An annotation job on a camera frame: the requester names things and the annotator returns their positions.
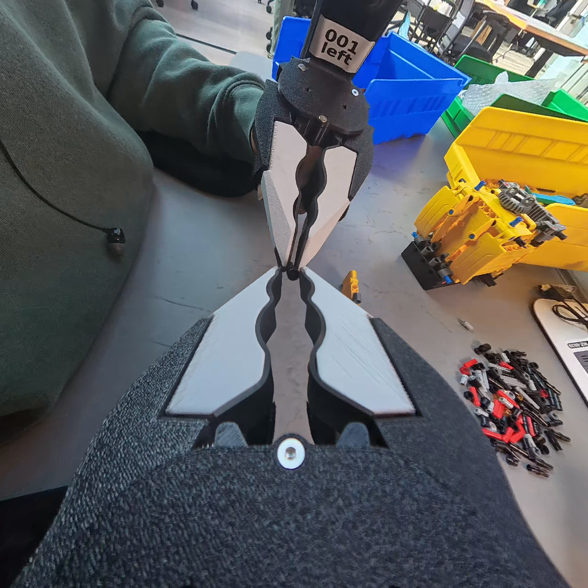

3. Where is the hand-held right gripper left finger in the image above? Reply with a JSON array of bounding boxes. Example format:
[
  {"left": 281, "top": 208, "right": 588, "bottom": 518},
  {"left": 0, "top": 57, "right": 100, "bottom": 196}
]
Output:
[{"left": 164, "top": 266, "right": 283, "bottom": 445}]

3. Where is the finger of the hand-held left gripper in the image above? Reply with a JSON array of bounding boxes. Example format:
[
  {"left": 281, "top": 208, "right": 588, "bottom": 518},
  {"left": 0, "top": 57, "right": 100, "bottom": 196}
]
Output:
[
  {"left": 260, "top": 119, "right": 308, "bottom": 268},
  {"left": 294, "top": 146, "right": 359, "bottom": 270}
]

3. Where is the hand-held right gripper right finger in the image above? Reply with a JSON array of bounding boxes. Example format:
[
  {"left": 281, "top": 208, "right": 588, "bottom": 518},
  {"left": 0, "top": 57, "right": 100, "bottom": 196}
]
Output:
[{"left": 299, "top": 267, "right": 416, "bottom": 445}]

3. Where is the pile of small lego connectors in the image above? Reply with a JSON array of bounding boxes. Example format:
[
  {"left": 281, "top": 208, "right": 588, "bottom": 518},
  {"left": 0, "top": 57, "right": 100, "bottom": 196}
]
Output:
[{"left": 458, "top": 342, "right": 572, "bottom": 478}]

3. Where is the yellow lego vehicle model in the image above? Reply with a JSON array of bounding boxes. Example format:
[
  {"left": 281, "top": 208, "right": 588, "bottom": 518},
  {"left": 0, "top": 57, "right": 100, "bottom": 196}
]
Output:
[{"left": 401, "top": 179, "right": 570, "bottom": 291}]

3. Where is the lego instruction sheet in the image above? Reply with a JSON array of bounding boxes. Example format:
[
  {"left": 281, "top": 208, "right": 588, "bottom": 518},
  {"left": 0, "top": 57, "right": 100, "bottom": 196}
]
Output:
[{"left": 566, "top": 342, "right": 588, "bottom": 376}]

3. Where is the blue plastic bin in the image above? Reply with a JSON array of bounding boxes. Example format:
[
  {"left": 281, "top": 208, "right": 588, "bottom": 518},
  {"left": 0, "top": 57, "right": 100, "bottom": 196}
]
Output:
[{"left": 272, "top": 16, "right": 472, "bottom": 146}]

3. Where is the green plastic bin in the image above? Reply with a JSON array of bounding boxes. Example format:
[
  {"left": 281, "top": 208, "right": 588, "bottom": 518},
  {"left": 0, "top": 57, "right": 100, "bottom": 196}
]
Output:
[
  {"left": 454, "top": 54, "right": 536, "bottom": 86},
  {"left": 440, "top": 89, "right": 588, "bottom": 139}
]

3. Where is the black office chair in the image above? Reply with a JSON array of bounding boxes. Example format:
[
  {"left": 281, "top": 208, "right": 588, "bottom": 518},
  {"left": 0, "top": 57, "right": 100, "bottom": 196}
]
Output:
[{"left": 406, "top": 0, "right": 474, "bottom": 58}]

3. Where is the clear bubble wrap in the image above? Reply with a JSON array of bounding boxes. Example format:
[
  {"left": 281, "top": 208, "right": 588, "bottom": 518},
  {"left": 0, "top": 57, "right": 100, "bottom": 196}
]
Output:
[{"left": 459, "top": 71, "right": 554, "bottom": 116}]

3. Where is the large yellow plastic bin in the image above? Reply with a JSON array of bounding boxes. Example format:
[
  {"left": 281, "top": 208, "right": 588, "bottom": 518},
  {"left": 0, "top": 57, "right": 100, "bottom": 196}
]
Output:
[{"left": 443, "top": 106, "right": 588, "bottom": 273}]

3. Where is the instruction sheet on white stand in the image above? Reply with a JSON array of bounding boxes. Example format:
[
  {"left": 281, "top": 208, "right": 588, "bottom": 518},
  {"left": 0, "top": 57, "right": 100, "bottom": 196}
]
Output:
[{"left": 534, "top": 298, "right": 588, "bottom": 391}]

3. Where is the person's green sweatshirt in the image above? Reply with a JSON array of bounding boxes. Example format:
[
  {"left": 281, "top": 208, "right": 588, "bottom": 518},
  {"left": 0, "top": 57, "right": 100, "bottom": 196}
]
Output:
[{"left": 0, "top": 0, "right": 157, "bottom": 444}]

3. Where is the wooden office desk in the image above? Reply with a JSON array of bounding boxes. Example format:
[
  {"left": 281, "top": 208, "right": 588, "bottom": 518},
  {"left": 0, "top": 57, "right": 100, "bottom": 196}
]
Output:
[{"left": 473, "top": 0, "right": 588, "bottom": 79}]

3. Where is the black mesh cushion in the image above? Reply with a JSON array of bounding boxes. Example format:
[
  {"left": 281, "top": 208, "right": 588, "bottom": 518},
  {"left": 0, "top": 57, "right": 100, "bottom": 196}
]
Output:
[{"left": 0, "top": 486, "right": 70, "bottom": 588}]

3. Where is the black drawstring cord with bead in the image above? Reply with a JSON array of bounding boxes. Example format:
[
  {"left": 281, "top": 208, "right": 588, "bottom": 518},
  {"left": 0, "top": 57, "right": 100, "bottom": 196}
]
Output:
[{"left": 0, "top": 140, "right": 127, "bottom": 258}]

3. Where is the black cable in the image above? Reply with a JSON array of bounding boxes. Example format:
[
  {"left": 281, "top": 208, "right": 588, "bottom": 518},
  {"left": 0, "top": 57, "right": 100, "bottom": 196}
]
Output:
[{"left": 550, "top": 299, "right": 588, "bottom": 332}]

